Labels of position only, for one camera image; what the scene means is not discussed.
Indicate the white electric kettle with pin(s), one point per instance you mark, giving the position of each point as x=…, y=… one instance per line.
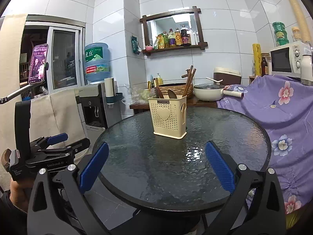
x=306, y=70

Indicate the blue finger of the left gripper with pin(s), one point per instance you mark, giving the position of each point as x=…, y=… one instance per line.
x=52, y=140

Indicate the dark soy sauce bottle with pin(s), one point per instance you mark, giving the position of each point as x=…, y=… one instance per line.
x=185, y=39

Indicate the purple floral cloth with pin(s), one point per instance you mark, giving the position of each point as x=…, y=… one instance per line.
x=283, y=107

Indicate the white microwave oven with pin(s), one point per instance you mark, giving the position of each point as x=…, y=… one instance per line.
x=286, y=59

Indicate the steel spoon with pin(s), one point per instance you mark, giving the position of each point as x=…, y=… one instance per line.
x=171, y=94

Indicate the white water dispenser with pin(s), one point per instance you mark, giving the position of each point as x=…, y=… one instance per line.
x=97, y=111

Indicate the dark wooden chopstick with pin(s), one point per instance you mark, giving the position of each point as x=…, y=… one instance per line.
x=190, y=75

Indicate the white pot with lid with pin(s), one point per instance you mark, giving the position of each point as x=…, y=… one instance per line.
x=214, y=92

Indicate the yellow soap dispenser bottle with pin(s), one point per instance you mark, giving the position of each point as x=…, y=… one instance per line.
x=159, y=79

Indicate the brown rice cooker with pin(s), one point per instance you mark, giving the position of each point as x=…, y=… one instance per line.
x=228, y=76

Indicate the green instant noodle cups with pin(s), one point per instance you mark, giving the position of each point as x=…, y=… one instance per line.
x=280, y=33

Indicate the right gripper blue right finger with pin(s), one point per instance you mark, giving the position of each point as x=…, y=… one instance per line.
x=222, y=170

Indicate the smartphone on mount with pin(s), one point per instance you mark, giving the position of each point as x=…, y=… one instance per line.
x=37, y=69

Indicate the tall beige rolled mat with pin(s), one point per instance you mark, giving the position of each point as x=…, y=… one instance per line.
x=304, y=30

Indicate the person's left hand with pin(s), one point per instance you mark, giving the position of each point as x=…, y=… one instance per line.
x=16, y=199

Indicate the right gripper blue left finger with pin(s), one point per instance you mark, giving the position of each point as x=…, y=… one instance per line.
x=90, y=166

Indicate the yellow roll tube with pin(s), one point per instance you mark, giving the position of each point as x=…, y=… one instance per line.
x=257, y=59

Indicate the white paper cup stack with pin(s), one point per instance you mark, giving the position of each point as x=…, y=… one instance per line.
x=109, y=87

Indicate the wooden framed wall shelf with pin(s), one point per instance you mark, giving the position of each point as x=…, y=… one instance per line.
x=162, y=31

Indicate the blue water jug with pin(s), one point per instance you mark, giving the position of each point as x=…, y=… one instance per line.
x=97, y=62

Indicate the cream plastic utensil holder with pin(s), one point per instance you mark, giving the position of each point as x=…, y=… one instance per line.
x=168, y=116

